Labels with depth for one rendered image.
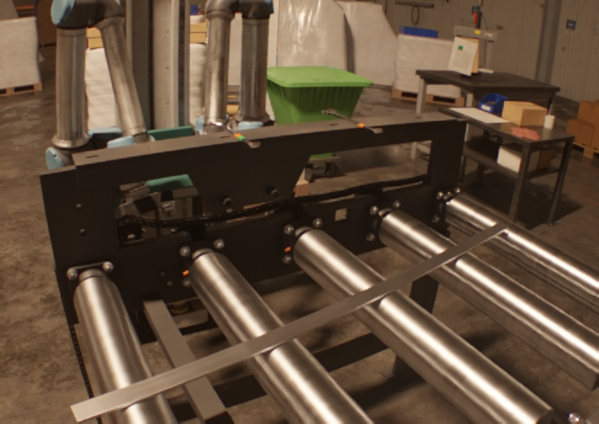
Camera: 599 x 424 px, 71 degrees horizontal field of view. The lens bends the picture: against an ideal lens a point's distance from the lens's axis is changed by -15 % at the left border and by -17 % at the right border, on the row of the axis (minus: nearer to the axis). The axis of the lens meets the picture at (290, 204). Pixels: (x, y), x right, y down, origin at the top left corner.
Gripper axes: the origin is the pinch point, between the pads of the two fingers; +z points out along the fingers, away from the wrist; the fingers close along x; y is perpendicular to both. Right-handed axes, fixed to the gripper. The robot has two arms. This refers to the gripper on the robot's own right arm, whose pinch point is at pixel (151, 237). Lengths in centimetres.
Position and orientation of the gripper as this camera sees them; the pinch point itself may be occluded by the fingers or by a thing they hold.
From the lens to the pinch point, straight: 160.5
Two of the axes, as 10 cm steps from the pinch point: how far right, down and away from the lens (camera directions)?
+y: -5.3, 0.3, 8.5
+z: 2.9, 9.5, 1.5
